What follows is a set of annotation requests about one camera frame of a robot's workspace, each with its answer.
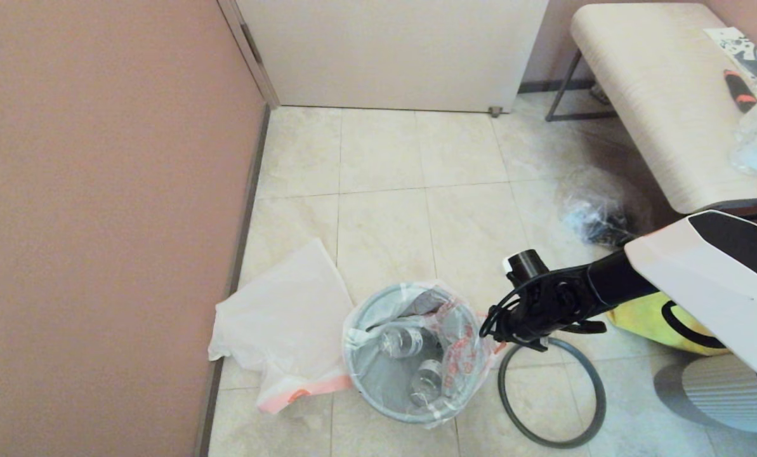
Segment beige door frame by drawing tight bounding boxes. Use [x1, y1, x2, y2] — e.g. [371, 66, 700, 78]
[217, 0, 281, 110]

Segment beige wooden table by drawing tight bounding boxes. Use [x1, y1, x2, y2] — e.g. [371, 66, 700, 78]
[545, 3, 757, 216]

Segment grey ribbed robot base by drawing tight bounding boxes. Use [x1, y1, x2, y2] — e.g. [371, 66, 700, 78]
[654, 354, 757, 435]

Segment white door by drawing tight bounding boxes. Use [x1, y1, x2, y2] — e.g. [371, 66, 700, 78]
[235, 0, 549, 114]

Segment grey bin rim ring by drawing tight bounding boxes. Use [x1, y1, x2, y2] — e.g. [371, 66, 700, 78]
[497, 336, 607, 449]

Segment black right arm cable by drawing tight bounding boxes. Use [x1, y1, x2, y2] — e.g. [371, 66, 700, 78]
[478, 270, 609, 351]

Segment white red-printed plastic bag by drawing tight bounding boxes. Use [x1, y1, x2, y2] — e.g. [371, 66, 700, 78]
[342, 281, 506, 429]

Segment black orange tool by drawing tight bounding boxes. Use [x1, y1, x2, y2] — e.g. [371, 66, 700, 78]
[721, 69, 757, 114]

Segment yellow fabric tote bag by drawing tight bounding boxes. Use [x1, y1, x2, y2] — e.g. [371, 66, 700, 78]
[607, 298, 731, 356]

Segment clear empty plastic bottle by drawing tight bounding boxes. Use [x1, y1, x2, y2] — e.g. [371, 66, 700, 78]
[409, 359, 445, 407]
[378, 324, 425, 359]

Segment clear bag with dark contents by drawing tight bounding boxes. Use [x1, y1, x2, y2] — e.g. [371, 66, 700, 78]
[556, 168, 655, 248]

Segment black round trash bin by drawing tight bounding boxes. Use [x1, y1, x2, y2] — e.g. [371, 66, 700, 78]
[343, 282, 487, 426]

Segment black white printed leaflet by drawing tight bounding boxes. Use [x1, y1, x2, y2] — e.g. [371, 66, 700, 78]
[702, 27, 757, 88]

